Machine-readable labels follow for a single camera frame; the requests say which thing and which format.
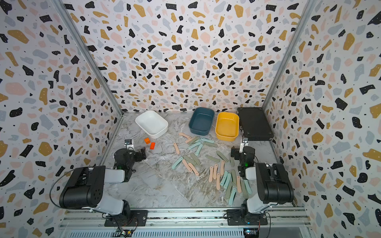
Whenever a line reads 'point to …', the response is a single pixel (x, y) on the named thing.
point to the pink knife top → (184, 135)
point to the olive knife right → (222, 156)
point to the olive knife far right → (232, 161)
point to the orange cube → (147, 141)
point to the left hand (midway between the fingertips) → (138, 147)
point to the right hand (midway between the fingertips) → (243, 146)
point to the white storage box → (152, 123)
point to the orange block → (152, 145)
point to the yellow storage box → (227, 126)
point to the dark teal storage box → (201, 121)
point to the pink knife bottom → (218, 183)
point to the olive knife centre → (212, 158)
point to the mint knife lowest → (232, 196)
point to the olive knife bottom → (234, 177)
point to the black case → (255, 124)
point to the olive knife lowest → (228, 190)
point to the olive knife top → (196, 138)
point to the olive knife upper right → (210, 144)
